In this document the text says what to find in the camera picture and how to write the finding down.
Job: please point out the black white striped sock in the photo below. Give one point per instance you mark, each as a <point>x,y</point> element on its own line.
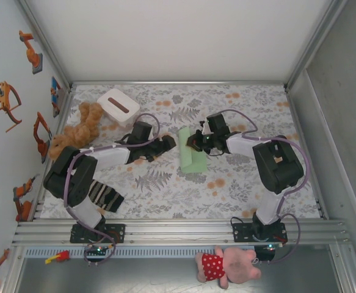
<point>110,196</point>

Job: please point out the small red yellow toy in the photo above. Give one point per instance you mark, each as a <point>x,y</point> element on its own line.
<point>63,255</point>

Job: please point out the brown teddy bear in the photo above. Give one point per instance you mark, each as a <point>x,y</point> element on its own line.
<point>87,117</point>

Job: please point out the aluminium frame post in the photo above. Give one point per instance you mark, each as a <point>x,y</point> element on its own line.
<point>43,36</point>
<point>314,39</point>

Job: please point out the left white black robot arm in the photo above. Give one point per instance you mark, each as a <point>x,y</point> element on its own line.
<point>83,177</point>

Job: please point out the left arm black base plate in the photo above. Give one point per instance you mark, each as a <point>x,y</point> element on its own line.
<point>118,233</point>

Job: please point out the aluminium side rail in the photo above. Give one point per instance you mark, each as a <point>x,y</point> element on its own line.
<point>297,122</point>
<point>68,100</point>

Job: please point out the orange grey gripper sticker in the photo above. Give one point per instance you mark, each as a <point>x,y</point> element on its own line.
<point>2,103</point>

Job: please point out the green paper sheet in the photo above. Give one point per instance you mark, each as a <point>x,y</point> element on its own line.
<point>190,163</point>

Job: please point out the white tissue box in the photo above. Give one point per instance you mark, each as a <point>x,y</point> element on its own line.
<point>121,98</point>

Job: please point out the pink pig plush toy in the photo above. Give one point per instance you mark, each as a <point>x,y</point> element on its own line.
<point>238,265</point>

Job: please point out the wide aluminium frame rail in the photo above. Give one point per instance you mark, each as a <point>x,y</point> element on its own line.
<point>180,232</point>

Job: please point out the blue orange machine sticker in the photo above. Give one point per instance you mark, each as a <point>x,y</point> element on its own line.
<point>55,91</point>

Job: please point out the thin aluminium frame rail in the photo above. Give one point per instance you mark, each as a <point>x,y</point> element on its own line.
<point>177,82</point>

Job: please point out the floral patterned table mat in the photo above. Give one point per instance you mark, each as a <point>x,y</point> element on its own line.
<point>165,198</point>

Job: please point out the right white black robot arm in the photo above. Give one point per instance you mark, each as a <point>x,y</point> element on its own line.
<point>275,171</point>

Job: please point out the small circuit board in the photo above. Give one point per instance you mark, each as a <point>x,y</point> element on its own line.
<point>98,250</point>
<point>270,246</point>

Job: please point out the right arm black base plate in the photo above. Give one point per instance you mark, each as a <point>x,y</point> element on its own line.
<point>240,233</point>

